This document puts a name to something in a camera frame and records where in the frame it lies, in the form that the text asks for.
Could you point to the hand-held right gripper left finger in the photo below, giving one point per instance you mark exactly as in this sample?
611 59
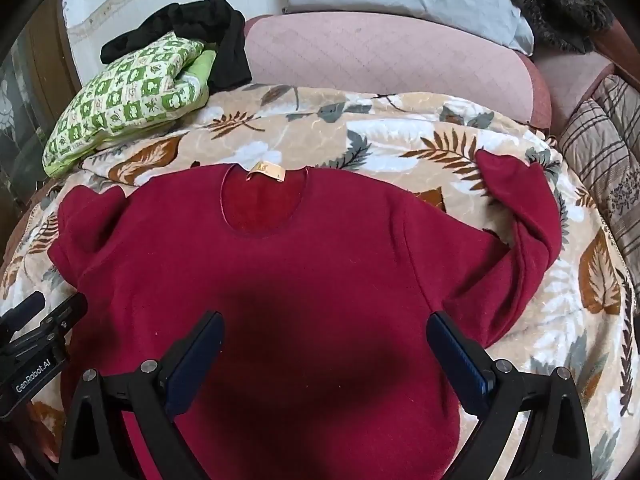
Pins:
192 365

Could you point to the green patterned pillow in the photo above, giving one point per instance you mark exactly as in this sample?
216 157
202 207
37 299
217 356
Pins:
135 95

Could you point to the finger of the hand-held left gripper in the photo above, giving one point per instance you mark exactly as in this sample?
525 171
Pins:
65 312
20 310

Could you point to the black garment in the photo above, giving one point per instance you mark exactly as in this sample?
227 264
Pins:
220 35

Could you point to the red fleece sweater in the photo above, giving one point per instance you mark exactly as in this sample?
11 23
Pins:
300 285

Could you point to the leaf print plush blanket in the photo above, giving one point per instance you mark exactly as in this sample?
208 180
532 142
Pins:
380 125

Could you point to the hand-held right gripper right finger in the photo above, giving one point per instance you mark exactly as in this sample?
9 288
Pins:
460 360

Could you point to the dark fur garment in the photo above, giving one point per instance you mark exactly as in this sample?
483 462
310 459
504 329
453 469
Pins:
560 5

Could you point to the striped brown cushion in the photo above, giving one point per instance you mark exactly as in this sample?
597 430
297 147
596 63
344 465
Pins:
610 160

